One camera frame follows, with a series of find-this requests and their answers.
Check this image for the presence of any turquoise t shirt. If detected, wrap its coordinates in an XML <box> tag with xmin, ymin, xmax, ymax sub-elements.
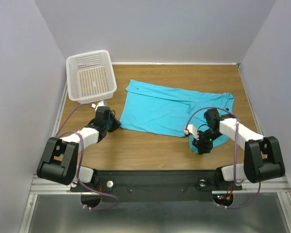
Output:
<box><xmin>119</xmin><ymin>79</ymin><xmax>235</xmax><ymax>155</ymax></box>

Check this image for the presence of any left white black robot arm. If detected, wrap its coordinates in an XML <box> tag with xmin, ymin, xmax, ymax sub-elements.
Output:
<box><xmin>36</xmin><ymin>106</ymin><xmax>121</xmax><ymax>185</ymax></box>

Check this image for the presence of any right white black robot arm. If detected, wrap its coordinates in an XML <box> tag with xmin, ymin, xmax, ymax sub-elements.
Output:
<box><xmin>184</xmin><ymin>107</ymin><xmax>286</xmax><ymax>185</ymax></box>

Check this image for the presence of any white plastic perforated basket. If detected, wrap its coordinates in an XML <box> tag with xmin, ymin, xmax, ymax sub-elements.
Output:
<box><xmin>66</xmin><ymin>50</ymin><xmax>117</xmax><ymax>104</ymax></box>

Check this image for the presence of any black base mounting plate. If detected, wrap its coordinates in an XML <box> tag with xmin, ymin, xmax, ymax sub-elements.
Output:
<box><xmin>70</xmin><ymin>169</ymin><xmax>243</xmax><ymax>203</ymax></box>

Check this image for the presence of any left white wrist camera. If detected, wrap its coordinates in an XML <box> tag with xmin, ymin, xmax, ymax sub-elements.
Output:
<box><xmin>91</xmin><ymin>100</ymin><xmax>107</xmax><ymax>111</ymax></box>

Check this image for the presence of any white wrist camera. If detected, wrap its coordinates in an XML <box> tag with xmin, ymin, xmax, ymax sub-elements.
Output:
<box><xmin>91</xmin><ymin>100</ymin><xmax>107</xmax><ymax>111</ymax></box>
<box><xmin>183</xmin><ymin>124</ymin><xmax>199</xmax><ymax>141</ymax></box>

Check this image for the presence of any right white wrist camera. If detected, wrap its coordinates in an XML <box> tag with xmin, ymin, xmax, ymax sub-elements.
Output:
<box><xmin>183</xmin><ymin>124</ymin><xmax>199</xmax><ymax>141</ymax></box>

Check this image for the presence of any aluminium frame rail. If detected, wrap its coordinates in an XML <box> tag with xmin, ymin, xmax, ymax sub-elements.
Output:
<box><xmin>18</xmin><ymin>63</ymin><xmax>75</xmax><ymax>233</ymax></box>

